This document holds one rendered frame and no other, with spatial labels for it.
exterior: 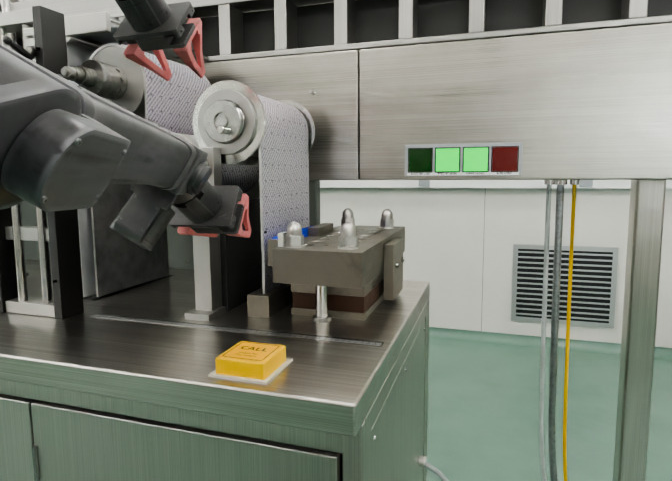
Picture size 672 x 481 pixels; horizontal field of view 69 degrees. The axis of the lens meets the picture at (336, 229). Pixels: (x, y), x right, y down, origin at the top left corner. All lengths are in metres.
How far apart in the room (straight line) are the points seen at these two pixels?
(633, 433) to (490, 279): 2.20
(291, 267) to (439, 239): 2.71
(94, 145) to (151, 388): 0.51
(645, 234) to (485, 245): 2.23
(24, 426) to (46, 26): 0.65
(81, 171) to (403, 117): 0.96
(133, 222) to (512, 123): 0.80
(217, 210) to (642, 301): 1.01
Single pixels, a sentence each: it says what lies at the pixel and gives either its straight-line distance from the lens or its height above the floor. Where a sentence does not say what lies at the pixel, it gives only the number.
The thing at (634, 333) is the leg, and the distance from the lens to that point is 1.38.
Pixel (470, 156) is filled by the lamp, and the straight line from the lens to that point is 1.12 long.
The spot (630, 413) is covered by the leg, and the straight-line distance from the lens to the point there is 1.45.
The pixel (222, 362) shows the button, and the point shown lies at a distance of 0.67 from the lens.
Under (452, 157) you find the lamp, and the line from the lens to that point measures 1.12.
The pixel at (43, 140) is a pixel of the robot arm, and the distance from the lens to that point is 0.22.
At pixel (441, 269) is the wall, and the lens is 3.54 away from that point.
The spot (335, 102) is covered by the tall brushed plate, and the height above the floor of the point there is 1.32.
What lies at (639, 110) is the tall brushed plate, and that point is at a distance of 1.16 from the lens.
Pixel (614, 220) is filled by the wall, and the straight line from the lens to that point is 3.54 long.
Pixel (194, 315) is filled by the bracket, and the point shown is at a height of 0.91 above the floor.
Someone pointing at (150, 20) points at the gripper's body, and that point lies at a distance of 0.75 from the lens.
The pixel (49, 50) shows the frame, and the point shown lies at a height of 1.37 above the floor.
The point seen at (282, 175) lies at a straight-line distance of 0.98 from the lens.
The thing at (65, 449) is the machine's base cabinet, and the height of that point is 0.75.
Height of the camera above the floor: 1.16
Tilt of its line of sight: 7 degrees down
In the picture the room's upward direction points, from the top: straight up
